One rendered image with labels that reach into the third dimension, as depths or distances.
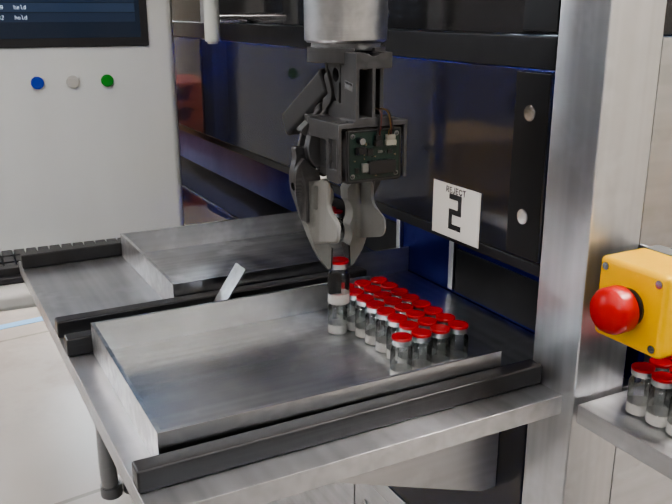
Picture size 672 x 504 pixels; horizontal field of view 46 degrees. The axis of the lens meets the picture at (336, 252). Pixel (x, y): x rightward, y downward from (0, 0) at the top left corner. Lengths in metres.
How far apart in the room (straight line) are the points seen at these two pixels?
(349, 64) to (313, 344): 0.33
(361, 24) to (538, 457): 0.46
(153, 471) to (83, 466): 1.79
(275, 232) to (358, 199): 0.53
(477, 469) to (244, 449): 0.32
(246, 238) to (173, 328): 0.41
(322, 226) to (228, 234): 0.53
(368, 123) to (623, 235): 0.25
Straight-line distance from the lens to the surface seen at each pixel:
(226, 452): 0.66
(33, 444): 2.58
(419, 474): 0.85
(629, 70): 0.73
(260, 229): 1.29
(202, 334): 0.91
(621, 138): 0.74
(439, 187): 0.90
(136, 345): 0.90
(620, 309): 0.68
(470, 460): 0.89
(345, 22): 0.70
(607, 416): 0.78
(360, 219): 0.78
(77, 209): 1.56
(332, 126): 0.70
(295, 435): 0.68
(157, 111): 1.56
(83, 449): 2.51
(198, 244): 1.26
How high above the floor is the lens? 1.23
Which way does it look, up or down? 17 degrees down
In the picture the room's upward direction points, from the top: straight up
